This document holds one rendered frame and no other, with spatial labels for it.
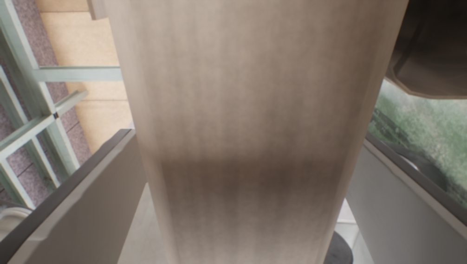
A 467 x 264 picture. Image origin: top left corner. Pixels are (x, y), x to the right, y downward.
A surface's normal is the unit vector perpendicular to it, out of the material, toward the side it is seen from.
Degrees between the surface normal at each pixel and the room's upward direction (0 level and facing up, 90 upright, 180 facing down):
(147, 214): 141
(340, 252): 96
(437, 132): 0
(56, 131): 90
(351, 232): 90
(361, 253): 4
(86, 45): 90
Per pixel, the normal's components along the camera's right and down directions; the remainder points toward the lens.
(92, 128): 0.00, 0.52
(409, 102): -1.00, 0.00
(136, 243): 0.77, -0.50
